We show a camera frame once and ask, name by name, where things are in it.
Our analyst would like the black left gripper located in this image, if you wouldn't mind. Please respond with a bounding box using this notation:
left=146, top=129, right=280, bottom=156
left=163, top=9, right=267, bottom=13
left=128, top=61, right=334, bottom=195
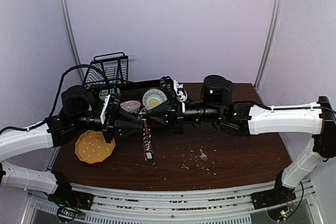
left=71, top=107, right=144, bottom=143

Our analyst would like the red handled keyring with keys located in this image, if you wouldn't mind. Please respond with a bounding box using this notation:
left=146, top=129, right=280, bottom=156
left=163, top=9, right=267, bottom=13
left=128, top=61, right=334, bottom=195
left=138, top=109, right=154, bottom=161

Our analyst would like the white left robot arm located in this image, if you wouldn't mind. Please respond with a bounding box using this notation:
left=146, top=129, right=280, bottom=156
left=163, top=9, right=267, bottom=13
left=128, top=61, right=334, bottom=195
left=1, top=85, right=144, bottom=205

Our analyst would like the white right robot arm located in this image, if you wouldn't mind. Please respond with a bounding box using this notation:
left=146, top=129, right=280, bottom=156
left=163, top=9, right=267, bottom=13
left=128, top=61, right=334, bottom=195
left=143, top=75, right=335, bottom=204

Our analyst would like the pink patterned bowl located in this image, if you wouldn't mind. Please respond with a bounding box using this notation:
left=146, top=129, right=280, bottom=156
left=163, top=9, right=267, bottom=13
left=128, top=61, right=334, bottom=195
left=120, top=100, right=141, bottom=114

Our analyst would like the yellow dotted plate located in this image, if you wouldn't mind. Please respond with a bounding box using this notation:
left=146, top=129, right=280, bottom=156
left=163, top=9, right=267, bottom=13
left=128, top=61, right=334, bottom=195
left=75, top=130, right=115, bottom=164

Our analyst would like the loose silver key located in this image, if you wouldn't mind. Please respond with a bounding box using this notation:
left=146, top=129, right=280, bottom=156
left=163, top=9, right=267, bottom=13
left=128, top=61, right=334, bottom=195
left=199, top=149, right=208, bottom=161

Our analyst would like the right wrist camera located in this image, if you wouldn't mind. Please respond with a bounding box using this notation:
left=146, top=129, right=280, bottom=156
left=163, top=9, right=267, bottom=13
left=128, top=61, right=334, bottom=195
left=160, top=76, right=188, bottom=103

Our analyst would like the black wire dish rack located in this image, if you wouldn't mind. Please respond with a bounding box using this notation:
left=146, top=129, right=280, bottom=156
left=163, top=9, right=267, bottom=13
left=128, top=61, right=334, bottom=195
left=80, top=52, right=171, bottom=104

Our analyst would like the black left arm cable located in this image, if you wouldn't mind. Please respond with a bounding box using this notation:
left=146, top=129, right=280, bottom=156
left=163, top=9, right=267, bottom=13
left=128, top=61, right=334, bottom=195
left=46, top=63, right=106, bottom=125

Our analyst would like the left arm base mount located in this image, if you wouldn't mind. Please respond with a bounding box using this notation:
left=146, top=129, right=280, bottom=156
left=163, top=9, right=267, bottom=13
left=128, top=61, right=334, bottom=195
left=48, top=171, right=94, bottom=223

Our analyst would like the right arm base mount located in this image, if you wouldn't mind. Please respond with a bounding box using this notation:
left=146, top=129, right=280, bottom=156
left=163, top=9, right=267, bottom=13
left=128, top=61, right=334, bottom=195
left=250, top=177, right=312, bottom=223

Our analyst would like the left aluminium frame post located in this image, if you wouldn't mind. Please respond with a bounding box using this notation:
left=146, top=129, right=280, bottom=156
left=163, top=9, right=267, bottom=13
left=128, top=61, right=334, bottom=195
left=60, top=0, right=81, bottom=66

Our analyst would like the aluminium frame post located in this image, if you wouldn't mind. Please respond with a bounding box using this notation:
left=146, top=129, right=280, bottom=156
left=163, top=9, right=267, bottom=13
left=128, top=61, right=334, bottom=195
left=254, top=0, right=284, bottom=93
left=60, top=0, right=81, bottom=66

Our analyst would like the right aluminium frame post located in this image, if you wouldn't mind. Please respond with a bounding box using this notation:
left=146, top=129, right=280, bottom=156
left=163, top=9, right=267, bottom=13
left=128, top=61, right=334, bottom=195
left=254, top=0, right=284, bottom=93

